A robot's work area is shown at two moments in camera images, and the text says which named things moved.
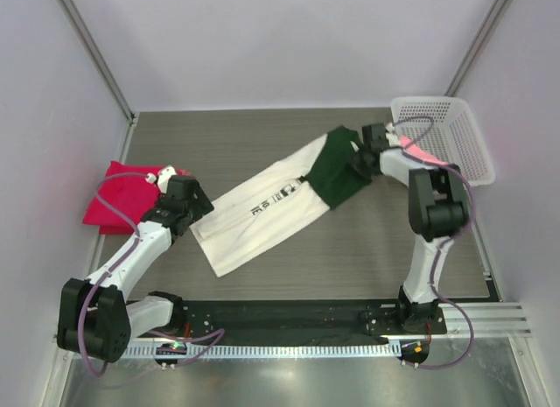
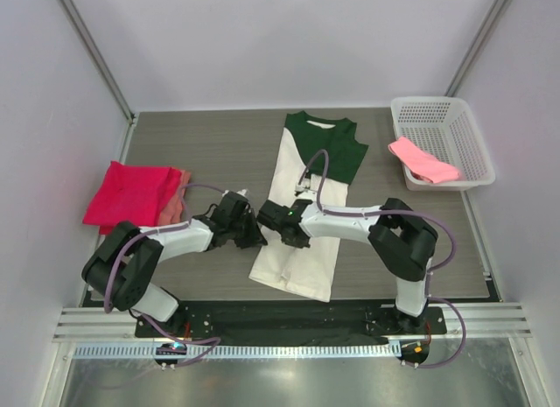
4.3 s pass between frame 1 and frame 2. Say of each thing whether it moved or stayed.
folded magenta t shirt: stayed
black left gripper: moved
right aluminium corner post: stayed
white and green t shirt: moved
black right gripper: moved
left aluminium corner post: stayed
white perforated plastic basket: stayed
